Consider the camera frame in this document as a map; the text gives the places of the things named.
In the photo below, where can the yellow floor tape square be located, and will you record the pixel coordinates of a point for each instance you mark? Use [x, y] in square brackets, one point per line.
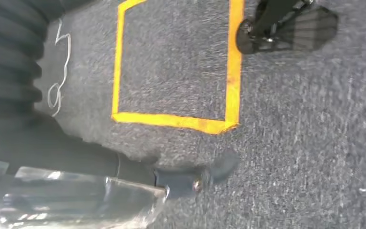
[233, 79]

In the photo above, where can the robot black right foot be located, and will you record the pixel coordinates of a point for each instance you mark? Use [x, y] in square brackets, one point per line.
[303, 31]

